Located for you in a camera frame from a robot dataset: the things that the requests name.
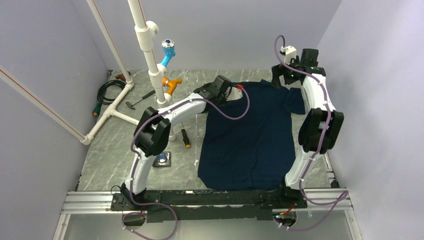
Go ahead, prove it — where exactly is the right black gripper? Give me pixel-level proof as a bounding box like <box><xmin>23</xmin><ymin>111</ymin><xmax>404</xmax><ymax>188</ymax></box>
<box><xmin>271</xmin><ymin>56</ymin><xmax>301</xmax><ymax>89</ymax></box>

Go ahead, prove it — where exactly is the navy blue t-shirt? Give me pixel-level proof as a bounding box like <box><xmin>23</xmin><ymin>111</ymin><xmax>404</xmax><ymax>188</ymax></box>
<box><xmin>197</xmin><ymin>80</ymin><xmax>306</xmax><ymax>191</ymax></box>

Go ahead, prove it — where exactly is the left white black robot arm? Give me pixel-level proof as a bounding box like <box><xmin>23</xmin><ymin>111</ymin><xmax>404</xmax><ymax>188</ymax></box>
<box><xmin>120</xmin><ymin>75</ymin><xmax>244</xmax><ymax>210</ymax></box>

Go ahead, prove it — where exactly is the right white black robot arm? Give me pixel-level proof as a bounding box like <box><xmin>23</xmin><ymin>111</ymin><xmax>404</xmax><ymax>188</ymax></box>
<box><xmin>271</xmin><ymin>46</ymin><xmax>344</xmax><ymax>208</ymax></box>

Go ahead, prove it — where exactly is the orange faucet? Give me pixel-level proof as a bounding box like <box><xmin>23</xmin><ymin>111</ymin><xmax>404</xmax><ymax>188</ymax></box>
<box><xmin>162</xmin><ymin>76</ymin><xmax>183</xmax><ymax>96</ymax></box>

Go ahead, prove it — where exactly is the yellow black screwdriver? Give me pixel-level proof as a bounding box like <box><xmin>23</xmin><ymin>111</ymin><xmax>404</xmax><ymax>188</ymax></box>
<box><xmin>180</xmin><ymin>122</ymin><xmax>191</xmax><ymax>148</ymax></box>

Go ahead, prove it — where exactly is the blue faucet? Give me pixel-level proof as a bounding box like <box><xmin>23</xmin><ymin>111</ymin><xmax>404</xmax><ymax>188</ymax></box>
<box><xmin>157</xmin><ymin>38</ymin><xmax>176</xmax><ymax>74</ymax></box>

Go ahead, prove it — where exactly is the small square black tray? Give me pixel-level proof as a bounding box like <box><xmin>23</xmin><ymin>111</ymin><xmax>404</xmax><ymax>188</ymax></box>
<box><xmin>152</xmin><ymin>151</ymin><xmax>172</xmax><ymax>168</ymax></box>

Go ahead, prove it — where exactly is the small hammer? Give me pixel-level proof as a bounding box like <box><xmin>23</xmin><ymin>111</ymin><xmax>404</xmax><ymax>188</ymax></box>
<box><xmin>125</xmin><ymin>90</ymin><xmax>155</xmax><ymax>110</ymax></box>

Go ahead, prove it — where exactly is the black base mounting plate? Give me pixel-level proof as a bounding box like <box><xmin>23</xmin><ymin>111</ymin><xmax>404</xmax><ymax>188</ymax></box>
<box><xmin>110</xmin><ymin>188</ymin><xmax>308</xmax><ymax>223</ymax></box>

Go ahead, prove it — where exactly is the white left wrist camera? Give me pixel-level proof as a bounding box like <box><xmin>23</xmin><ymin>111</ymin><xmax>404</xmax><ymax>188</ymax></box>
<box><xmin>226</xmin><ymin>86</ymin><xmax>244</xmax><ymax>102</ymax></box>

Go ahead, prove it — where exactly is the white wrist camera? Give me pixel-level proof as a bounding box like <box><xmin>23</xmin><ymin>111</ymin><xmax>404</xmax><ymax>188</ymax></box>
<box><xmin>280</xmin><ymin>45</ymin><xmax>297</xmax><ymax>65</ymax></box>
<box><xmin>226</xmin><ymin>86</ymin><xmax>244</xmax><ymax>102</ymax></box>

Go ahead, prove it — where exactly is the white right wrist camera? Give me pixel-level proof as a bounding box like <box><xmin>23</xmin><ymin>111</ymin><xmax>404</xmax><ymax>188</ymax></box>
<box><xmin>280</xmin><ymin>45</ymin><xmax>297</xmax><ymax>65</ymax></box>

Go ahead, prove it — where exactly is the white PVC pipe frame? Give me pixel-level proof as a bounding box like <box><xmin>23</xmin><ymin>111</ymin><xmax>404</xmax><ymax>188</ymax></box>
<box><xmin>0</xmin><ymin>0</ymin><xmax>175</xmax><ymax>147</ymax></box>

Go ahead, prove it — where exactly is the brown handled tool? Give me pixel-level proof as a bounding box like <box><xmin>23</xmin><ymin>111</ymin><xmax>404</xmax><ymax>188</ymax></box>
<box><xmin>115</xmin><ymin>73</ymin><xmax>126</xmax><ymax>82</ymax></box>

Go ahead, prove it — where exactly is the coiled black cable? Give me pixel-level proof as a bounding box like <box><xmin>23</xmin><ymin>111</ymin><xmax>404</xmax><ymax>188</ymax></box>
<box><xmin>96</xmin><ymin>79</ymin><xmax>127</xmax><ymax>106</ymax></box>

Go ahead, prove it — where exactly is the green handled screwdriver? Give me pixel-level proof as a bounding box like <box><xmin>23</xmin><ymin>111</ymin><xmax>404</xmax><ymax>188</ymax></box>
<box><xmin>92</xmin><ymin>102</ymin><xmax>102</xmax><ymax>117</ymax></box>

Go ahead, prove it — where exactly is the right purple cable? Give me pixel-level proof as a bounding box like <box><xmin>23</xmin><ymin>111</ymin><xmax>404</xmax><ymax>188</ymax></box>
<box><xmin>273</xmin><ymin>34</ymin><xmax>349</xmax><ymax>232</ymax></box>

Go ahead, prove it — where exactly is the aluminium rail frame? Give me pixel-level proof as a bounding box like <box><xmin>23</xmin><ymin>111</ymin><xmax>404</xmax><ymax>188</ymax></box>
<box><xmin>61</xmin><ymin>188</ymin><xmax>363</xmax><ymax>240</ymax></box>

